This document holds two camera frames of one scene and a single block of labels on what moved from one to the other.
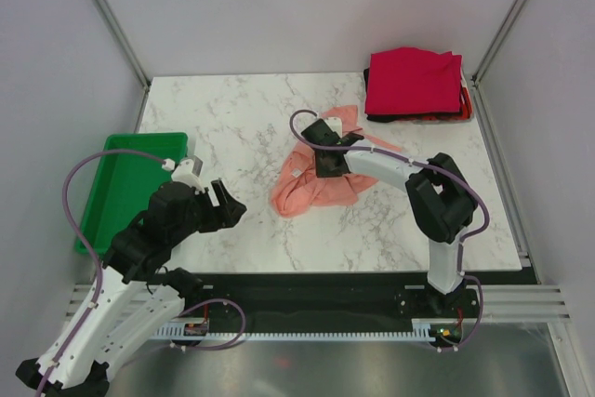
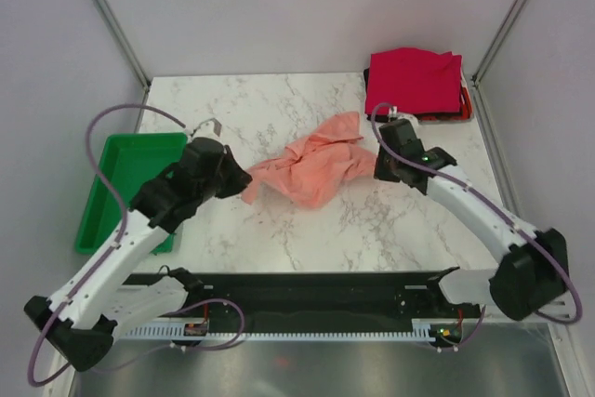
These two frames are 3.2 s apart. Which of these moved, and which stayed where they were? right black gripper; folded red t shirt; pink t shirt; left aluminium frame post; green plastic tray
Moved: pink t shirt; right black gripper
Stayed: left aluminium frame post; green plastic tray; folded red t shirt
